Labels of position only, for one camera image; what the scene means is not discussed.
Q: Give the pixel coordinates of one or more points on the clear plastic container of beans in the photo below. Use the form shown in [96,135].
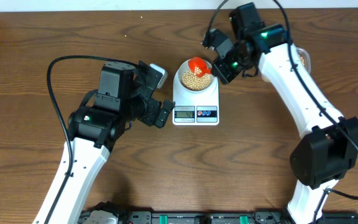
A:
[305,58]

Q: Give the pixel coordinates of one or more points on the grey bowl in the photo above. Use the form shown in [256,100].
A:
[191,82]

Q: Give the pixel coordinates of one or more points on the red measuring scoop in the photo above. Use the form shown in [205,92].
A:
[199,67]

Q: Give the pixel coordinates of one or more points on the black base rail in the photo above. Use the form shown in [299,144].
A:
[107,212]

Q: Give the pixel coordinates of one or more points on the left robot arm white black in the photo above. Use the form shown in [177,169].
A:
[124,94]

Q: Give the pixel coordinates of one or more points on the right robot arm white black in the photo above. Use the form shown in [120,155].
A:
[328,141]

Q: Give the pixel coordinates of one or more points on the white digital kitchen scale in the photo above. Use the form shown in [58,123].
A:
[195,107]

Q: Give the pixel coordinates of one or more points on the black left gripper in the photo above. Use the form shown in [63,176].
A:
[151,105]

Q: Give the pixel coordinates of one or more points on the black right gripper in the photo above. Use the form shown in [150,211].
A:
[217,69]

